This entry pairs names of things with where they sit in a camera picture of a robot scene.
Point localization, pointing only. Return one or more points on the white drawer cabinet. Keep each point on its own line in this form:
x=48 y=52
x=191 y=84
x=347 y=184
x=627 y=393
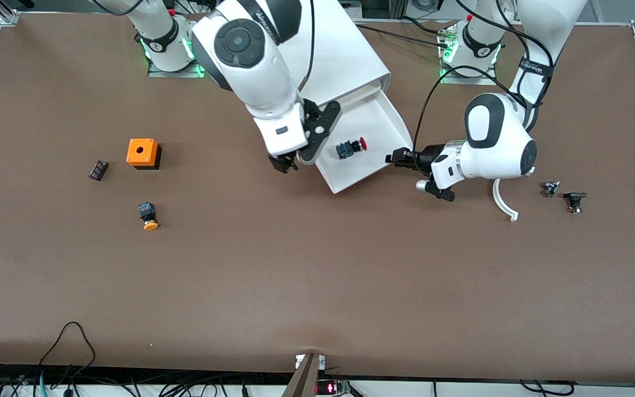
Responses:
x=339 y=60

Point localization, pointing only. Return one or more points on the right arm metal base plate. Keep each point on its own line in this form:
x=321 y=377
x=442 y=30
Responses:
x=177 y=70

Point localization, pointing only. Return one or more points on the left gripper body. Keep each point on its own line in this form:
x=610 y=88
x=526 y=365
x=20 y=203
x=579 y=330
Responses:
x=426 y=155

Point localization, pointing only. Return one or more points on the black panel switch component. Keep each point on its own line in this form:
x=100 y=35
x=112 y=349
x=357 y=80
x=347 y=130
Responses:
x=574 y=199

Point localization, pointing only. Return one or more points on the dark cylindrical capacitor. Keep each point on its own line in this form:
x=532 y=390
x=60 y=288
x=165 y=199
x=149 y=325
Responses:
x=98 y=170

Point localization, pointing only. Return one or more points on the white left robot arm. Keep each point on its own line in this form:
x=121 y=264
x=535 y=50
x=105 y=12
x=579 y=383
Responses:
x=494 y=127

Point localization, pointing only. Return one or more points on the orange button enclosure box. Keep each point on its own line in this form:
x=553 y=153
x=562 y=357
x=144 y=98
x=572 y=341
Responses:
x=142 y=151

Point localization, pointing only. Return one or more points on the white drawer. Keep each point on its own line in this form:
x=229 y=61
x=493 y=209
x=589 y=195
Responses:
x=375 y=118

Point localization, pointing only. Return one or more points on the brown camera mast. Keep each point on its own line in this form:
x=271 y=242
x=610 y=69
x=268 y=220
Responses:
x=303 y=380

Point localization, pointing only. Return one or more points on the yellow mushroom push button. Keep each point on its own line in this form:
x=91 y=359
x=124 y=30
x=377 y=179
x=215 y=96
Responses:
x=148 y=216

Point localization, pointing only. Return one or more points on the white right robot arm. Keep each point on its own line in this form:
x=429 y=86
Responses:
x=240 y=41

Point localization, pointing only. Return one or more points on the small device with red light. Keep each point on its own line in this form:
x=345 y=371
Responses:
x=333 y=387

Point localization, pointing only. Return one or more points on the red mushroom push button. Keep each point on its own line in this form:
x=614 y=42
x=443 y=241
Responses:
x=350 y=148

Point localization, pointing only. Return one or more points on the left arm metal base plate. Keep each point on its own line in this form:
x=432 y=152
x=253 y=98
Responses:
x=461 y=78

